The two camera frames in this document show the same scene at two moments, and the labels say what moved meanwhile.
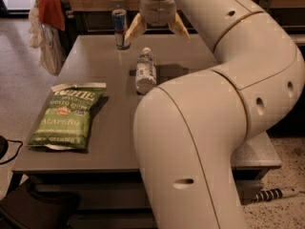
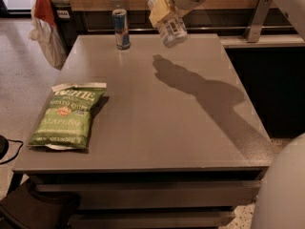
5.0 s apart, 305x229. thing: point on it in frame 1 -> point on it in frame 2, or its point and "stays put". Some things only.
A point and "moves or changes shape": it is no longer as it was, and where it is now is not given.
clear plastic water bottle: x=146 y=72 moves or changes shape
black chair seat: x=22 y=209 stays put
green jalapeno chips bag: x=64 y=122 stays put
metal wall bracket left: x=117 y=4 stays put
